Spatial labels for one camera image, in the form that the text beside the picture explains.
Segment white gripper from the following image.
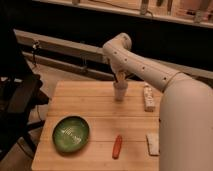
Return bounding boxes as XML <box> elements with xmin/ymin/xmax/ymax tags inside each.
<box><xmin>110</xmin><ymin>61</ymin><xmax>127</xmax><ymax>83</ymax></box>

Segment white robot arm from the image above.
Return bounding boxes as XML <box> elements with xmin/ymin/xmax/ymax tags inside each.
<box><xmin>103</xmin><ymin>33</ymin><xmax>213</xmax><ymax>171</ymax></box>

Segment green ceramic bowl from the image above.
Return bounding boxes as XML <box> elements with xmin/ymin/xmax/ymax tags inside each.
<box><xmin>52</xmin><ymin>116</ymin><xmax>90</xmax><ymax>153</ymax></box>

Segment white rectangular block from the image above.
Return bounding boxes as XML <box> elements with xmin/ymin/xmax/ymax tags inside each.
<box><xmin>143</xmin><ymin>84</ymin><xmax>155</xmax><ymax>112</ymax></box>

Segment orange carrot toy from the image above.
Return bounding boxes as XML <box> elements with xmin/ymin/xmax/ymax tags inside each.
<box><xmin>112</xmin><ymin>135</ymin><xmax>122</xmax><ymax>159</ymax></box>

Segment white sponge block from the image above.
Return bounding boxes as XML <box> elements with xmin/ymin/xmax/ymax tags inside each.
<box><xmin>146</xmin><ymin>133</ymin><xmax>160</xmax><ymax>156</ymax></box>

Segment black chair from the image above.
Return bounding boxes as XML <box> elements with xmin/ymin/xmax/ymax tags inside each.
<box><xmin>0</xmin><ymin>28</ymin><xmax>49</xmax><ymax>162</ymax></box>

